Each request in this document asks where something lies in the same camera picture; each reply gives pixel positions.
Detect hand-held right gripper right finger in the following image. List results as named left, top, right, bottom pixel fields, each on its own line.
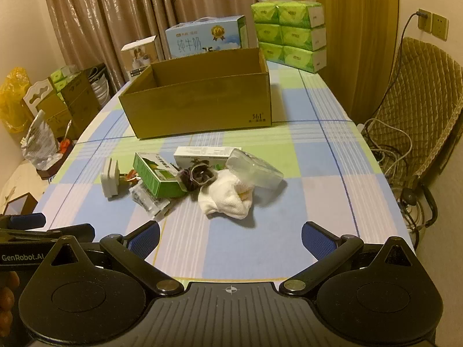
left=278, top=220, right=420, bottom=296

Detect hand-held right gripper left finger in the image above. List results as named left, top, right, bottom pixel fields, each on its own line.
left=47, top=220, right=185, bottom=297

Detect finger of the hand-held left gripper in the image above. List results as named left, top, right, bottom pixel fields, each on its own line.
left=0, top=223, right=95, bottom=243
left=0, top=213, right=47, bottom=229

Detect clear snack packet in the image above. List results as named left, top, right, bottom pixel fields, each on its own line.
left=129, top=182, right=170, bottom=220

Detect green and white medicine box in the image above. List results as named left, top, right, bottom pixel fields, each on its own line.
left=132, top=152, right=187, bottom=199

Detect white plug adapter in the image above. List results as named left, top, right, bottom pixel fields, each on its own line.
left=100, top=158, right=122, bottom=198

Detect items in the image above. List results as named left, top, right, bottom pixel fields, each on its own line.
left=177, top=163, right=218, bottom=191

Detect white sock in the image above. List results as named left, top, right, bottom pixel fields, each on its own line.
left=197, top=169, right=256, bottom=220

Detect clear plastic case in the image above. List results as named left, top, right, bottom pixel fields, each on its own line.
left=226, top=147, right=284, bottom=191

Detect long white medicine box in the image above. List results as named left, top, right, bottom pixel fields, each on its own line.
left=174, top=146, right=242, bottom=170

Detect cardboard box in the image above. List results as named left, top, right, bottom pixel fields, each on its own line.
left=119, top=47, right=273, bottom=140

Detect person's left hand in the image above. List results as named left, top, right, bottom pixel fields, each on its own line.
left=0, top=271, right=20, bottom=333

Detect brown wooden box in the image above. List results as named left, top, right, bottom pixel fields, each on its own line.
left=2, top=192, right=38, bottom=217

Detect plaid tablecloth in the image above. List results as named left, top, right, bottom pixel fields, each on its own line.
left=38, top=60, right=416, bottom=286

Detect dark brown tray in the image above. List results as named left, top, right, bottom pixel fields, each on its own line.
left=36, top=159, right=62, bottom=179

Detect crumpled white plastic bag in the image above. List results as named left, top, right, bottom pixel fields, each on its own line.
left=21, top=110, right=62, bottom=170

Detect small cardboard carton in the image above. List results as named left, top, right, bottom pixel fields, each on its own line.
left=36, top=90, right=73, bottom=141

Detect yellow plastic bag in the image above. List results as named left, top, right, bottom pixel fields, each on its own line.
left=0, top=67, right=31, bottom=132

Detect white carved chair back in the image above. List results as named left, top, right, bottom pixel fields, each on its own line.
left=22, top=77, right=55, bottom=116

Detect large cardboard carton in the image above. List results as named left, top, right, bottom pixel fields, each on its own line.
left=60, top=67, right=105, bottom=138

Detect loose green tissue packs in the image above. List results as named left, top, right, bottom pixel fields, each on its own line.
left=51, top=66, right=78, bottom=91

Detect stack of steel bowls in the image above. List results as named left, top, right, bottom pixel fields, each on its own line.
left=89, top=67, right=109, bottom=104

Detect chair with quilted cover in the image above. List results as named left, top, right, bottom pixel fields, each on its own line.
left=363, top=37, right=463, bottom=232

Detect white product box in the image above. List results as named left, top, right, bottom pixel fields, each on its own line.
left=120, top=35, right=161, bottom=80

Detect wooden wardrobe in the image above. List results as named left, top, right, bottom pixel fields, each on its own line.
left=291, top=0, right=400, bottom=123

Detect stack of green tissue packs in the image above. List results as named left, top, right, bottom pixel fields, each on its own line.
left=251, top=0, right=327, bottom=74

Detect blue milk carton box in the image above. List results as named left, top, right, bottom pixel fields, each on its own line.
left=165, top=15, right=250, bottom=59

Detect beige curtain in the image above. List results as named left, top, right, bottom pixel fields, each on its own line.
left=40, top=0, right=264, bottom=91

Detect white cable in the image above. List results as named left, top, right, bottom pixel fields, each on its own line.
left=362, top=117, right=413, bottom=174

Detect beige wall socket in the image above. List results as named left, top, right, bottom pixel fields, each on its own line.
left=432, top=14, right=449, bottom=40
left=418, top=8, right=433, bottom=31

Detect dark charger cable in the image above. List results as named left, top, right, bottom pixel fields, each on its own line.
left=376, top=10, right=430, bottom=123

